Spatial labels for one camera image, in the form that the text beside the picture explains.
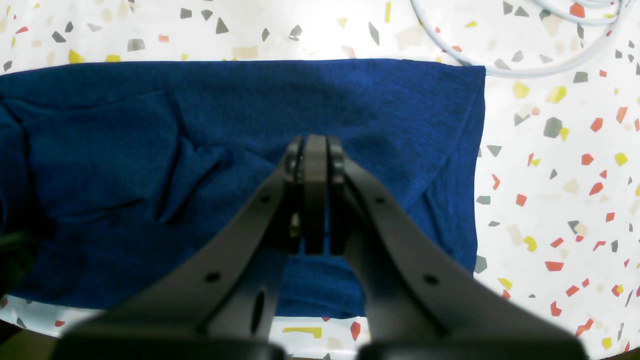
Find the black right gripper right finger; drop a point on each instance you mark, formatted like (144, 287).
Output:
(419, 303)

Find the terrazzo patterned tablecloth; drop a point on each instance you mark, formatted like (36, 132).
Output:
(557, 175)

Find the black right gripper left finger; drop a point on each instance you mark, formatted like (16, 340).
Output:
(219, 305)

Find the dark blue t-shirt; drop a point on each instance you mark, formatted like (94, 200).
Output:
(122, 171)

